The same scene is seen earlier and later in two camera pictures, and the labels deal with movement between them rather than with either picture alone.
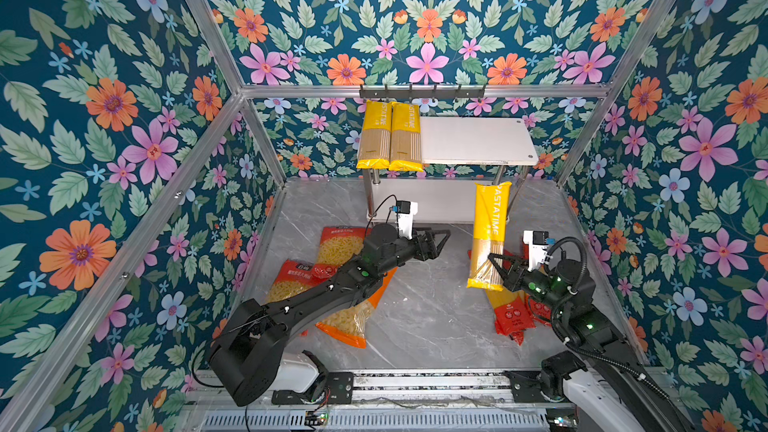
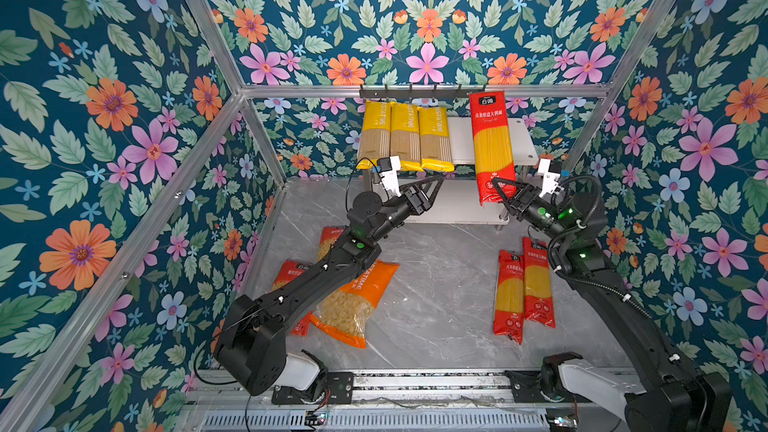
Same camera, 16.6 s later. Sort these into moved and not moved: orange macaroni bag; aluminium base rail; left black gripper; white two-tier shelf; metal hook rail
Moved: left black gripper
Not moved: aluminium base rail; metal hook rail; white two-tier shelf; orange macaroni bag
